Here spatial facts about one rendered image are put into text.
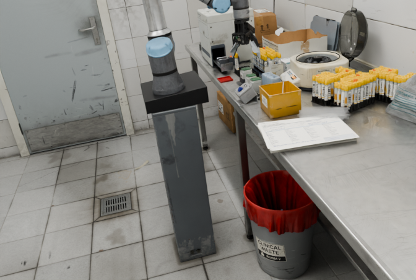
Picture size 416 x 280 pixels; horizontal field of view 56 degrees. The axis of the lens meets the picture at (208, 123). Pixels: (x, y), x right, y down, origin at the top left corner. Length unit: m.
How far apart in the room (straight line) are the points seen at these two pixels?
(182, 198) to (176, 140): 0.32
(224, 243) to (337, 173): 1.21
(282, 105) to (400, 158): 0.49
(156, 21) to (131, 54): 1.74
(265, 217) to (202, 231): 0.45
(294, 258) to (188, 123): 0.81
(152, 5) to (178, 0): 1.71
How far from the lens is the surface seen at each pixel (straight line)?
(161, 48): 1.74
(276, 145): 1.35
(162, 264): 2.27
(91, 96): 3.63
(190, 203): 2.03
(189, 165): 1.91
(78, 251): 2.53
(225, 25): 2.30
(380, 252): 0.98
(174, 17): 3.57
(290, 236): 1.90
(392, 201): 1.14
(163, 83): 1.78
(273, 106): 1.56
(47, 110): 3.71
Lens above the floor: 1.53
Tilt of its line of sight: 24 degrees down
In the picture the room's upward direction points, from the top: 7 degrees counter-clockwise
